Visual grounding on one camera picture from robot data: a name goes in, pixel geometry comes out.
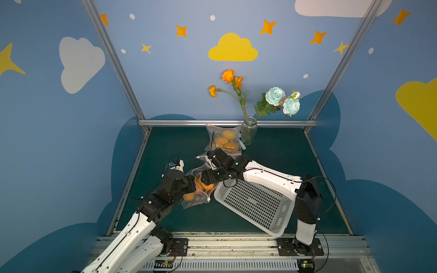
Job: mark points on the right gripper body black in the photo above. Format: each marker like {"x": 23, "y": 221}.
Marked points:
{"x": 210, "y": 175}

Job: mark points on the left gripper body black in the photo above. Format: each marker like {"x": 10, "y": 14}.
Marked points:
{"x": 190, "y": 186}

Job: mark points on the wrinkled orange potato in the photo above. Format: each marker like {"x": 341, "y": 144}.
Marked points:
{"x": 207, "y": 187}
{"x": 198, "y": 187}

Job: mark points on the large orange potato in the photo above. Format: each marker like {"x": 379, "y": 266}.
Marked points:
{"x": 221, "y": 141}

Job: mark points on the clear zipper bag pink zipper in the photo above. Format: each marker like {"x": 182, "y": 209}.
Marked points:
{"x": 216, "y": 131}

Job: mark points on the yellow green potato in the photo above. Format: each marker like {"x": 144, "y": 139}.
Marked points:
{"x": 229, "y": 134}

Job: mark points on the spare clear zipper bag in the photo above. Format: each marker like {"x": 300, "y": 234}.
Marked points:
{"x": 205, "y": 157}

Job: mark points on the wrinkled orange potato bottom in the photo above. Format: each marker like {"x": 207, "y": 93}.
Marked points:
{"x": 207, "y": 187}

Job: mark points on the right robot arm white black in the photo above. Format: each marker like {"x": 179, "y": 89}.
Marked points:
{"x": 304, "y": 193}

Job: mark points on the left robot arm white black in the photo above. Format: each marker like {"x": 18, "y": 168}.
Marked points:
{"x": 141, "y": 240}

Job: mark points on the light blue toy trowel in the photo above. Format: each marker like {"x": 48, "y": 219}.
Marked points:
{"x": 242, "y": 145}

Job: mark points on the ribbed glass vase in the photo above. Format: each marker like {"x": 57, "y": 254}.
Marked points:
{"x": 248, "y": 130}

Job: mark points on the white perforated plastic basket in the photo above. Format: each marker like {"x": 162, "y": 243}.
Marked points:
{"x": 266, "y": 209}

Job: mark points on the left controller board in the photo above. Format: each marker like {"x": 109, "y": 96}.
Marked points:
{"x": 166, "y": 265}

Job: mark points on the controller board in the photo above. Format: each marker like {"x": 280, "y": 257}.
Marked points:
{"x": 166, "y": 265}
{"x": 306, "y": 266}

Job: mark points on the mint artificial rose stem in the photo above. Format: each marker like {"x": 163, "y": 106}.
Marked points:
{"x": 274, "y": 100}

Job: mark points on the orange artificial flower stem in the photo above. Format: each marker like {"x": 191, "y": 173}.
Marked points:
{"x": 235, "y": 83}

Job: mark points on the right controller board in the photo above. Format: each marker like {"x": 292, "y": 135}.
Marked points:
{"x": 306, "y": 266}

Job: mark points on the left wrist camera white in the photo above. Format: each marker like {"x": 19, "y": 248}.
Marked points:
{"x": 176, "y": 165}

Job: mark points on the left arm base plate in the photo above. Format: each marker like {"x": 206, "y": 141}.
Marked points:
{"x": 179, "y": 245}

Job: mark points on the aluminium back frame rail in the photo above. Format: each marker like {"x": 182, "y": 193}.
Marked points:
{"x": 228, "y": 123}

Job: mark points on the front aluminium rail bed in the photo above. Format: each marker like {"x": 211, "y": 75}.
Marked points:
{"x": 257, "y": 253}

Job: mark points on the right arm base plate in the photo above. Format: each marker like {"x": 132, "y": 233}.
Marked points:
{"x": 292, "y": 247}

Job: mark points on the left aluminium frame post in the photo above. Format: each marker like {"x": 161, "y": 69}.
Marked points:
{"x": 97, "y": 22}

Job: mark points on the aluminium frame post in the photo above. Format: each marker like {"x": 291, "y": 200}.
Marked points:
{"x": 357, "y": 38}
{"x": 97, "y": 22}

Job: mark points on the right aluminium frame post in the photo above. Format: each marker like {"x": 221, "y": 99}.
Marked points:
{"x": 357, "y": 38}

